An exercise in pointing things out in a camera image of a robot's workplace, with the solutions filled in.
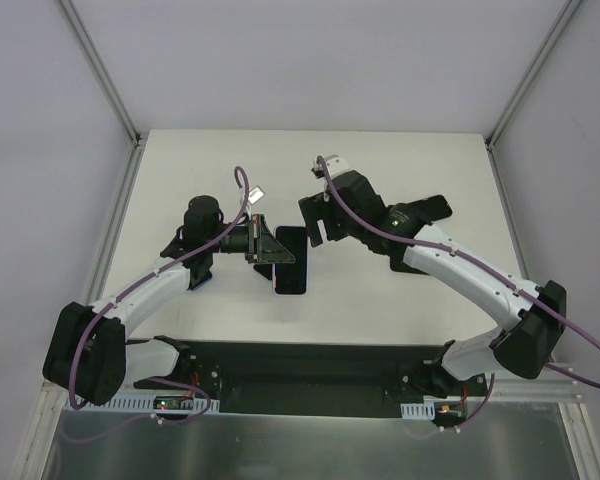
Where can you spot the aluminium frame post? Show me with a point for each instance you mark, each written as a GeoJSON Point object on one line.
{"type": "Point", "coordinates": [89, 50]}
{"type": "Point", "coordinates": [557, 30]}

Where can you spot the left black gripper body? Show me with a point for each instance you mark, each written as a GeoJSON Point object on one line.
{"type": "Point", "coordinates": [254, 238]}

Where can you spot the white cable duct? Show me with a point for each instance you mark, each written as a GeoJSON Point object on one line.
{"type": "Point", "coordinates": [152, 403]}
{"type": "Point", "coordinates": [424, 411]}

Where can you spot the right aluminium frame post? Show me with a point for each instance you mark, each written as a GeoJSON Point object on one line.
{"type": "Point", "coordinates": [557, 30]}

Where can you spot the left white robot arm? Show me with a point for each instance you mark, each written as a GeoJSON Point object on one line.
{"type": "Point", "coordinates": [90, 353]}

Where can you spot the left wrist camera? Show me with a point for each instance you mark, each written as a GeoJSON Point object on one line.
{"type": "Point", "coordinates": [255, 194]}

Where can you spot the black phone case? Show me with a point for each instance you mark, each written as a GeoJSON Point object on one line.
{"type": "Point", "coordinates": [435, 208]}
{"type": "Point", "coordinates": [398, 265]}

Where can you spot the left white cable duct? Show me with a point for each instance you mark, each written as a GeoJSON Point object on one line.
{"type": "Point", "coordinates": [152, 403]}

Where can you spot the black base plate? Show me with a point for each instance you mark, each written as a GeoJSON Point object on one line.
{"type": "Point", "coordinates": [306, 360]}

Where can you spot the aluminium front rail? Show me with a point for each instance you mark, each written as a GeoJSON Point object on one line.
{"type": "Point", "coordinates": [555, 385]}

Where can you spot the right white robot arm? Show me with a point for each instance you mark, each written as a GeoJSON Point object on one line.
{"type": "Point", "coordinates": [407, 233]}

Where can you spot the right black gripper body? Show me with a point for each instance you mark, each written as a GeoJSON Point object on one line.
{"type": "Point", "coordinates": [322, 215]}

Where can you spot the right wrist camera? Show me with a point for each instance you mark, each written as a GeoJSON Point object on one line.
{"type": "Point", "coordinates": [333, 164]}

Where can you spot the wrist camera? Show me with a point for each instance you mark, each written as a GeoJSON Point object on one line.
{"type": "Point", "coordinates": [255, 194]}
{"type": "Point", "coordinates": [333, 164]}

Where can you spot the right white cable duct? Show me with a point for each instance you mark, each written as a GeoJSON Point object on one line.
{"type": "Point", "coordinates": [424, 411]}

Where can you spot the black cased phone with ring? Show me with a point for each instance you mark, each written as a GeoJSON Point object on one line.
{"type": "Point", "coordinates": [265, 270]}

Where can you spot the left aluminium frame post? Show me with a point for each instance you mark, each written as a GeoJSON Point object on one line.
{"type": "Point", "coordinates": [89, 50]}

